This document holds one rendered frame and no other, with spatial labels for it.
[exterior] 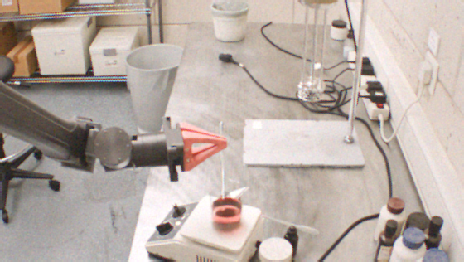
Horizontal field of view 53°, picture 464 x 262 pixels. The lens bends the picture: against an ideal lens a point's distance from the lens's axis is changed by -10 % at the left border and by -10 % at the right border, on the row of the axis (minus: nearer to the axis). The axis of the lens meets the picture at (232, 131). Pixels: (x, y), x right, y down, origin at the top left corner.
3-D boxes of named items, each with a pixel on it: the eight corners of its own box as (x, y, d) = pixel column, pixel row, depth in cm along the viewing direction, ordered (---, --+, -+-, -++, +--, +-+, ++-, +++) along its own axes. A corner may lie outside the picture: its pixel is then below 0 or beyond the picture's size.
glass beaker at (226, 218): (202, 225, 92) (200, 190, 87) (226, 209, 96) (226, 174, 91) (229, 245, 88) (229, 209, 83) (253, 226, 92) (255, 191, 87)
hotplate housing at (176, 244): (144, 254, 97) (139, 225, 92) (174, 215, 107) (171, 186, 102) (250, 288, 90) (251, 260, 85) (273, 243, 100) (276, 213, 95)
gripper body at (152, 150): (173, 114, 85) (129, 118, 84) (180, 147, 77) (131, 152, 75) (175, 147, 89) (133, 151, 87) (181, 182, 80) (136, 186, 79)
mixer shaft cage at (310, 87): (297, 102, 119) (303, 1, 105) (296, 88, 125) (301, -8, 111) (326, 103, 119) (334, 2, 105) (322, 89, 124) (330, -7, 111)
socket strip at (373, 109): (369, 120, 139) (372, 107, 136) (347, 60, 172) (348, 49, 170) (388, 121, 139) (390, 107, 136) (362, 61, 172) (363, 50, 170)
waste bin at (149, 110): (127, 143, 262) (118, 70, 240) (137, 111, 290) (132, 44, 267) (188, 144, 262) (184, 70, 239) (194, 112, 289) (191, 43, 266)
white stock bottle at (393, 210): (403, 245, 98) (413, 209, 92) (379, 249, 97) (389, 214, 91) (393, 227, 102) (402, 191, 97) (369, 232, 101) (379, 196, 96)
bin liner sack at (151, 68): (126, 142, 262) (117, 70, 239) (137, 110, 289) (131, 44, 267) (189, 143, 261) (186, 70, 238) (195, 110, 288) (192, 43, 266)
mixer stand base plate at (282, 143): (243, 166, 121) (243, 162, 121) (244, 122, 138) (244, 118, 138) (365, 167, 121) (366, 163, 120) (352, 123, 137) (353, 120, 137)
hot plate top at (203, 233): (177, 235, 90) (176, 232, 90) (205, 197, 100) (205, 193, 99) (239, 254, 87) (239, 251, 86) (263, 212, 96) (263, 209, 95)
